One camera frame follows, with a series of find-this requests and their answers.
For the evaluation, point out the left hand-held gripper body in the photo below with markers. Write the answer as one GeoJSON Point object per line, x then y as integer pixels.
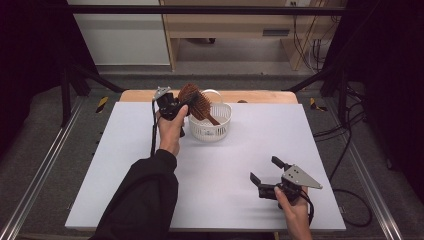
{"type": "Point", "coordinates": [168, 105]}

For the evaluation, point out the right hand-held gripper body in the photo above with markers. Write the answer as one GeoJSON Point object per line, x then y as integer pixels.
{"type": "Point", "coordinates": [298, 178]}

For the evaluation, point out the wooden hairbrush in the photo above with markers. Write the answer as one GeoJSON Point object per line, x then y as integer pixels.
{"type": "Point", "coordinates": [204, 108]}

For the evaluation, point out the white plastic basket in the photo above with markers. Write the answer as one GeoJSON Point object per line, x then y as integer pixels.
{"type": "Point", "coordinates": [210, 133]}

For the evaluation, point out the person's left hand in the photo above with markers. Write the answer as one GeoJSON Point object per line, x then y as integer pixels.
{"type": "Point", "coordinates": [170, 133]}

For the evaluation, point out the person's right hand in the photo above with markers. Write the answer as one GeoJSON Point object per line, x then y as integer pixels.
{"type": "Point", "coordinates": [296, 213]}

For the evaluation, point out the yellow black tape strip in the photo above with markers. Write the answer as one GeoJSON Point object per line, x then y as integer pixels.
{"type": "Point", "coordinates": [315, 105]}
{"type": "Point", "coordinates": [102, 104]}

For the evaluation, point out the wooden table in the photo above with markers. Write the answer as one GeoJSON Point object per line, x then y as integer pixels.
{"type": "Point", "coordinates": [260, 96]}

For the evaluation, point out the white cabinet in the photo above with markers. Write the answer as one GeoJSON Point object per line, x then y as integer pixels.
{"type": "Point", "coordinates": [123, 36]}

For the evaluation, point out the light wooden desk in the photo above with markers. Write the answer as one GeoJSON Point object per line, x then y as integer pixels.
{"type": "Point", "coordinates": [233, 25]}

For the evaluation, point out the black horizontal bar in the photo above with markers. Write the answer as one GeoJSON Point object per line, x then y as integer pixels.
{"type": "Point", "coordinates": [200, 9]}

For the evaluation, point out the black metal stand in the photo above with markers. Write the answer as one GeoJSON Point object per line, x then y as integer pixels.
{"type": "Point", "coordinates": [75, 80]}
{"type": "Point", "coordinates": [333, 80]}

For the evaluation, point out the grey desk label plate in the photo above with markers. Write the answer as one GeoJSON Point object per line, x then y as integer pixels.
{"type": "Point", "coordinates": [276, 32]}

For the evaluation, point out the white power outlet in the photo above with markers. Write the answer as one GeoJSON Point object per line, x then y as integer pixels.
{"type": "Point", "coordinates": [293, 3]}

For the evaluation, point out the black curtain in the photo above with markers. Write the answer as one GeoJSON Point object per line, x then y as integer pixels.
{"type": "Point", "coordinates": [30, 60]}
{"type": "Point", "coordinates": [393, 66]}

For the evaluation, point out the aluminium floor rail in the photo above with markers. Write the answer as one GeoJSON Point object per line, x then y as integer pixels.
{"type": "Point", "coordinates": [36, 180]}
{"type": "Point", "coordinates": [376, 200]}

